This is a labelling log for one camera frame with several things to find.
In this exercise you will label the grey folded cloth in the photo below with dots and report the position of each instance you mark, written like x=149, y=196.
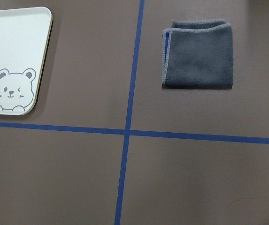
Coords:
x=198, y=54

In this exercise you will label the cream bear tray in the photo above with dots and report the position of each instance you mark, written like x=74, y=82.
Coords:
x=24, y=36

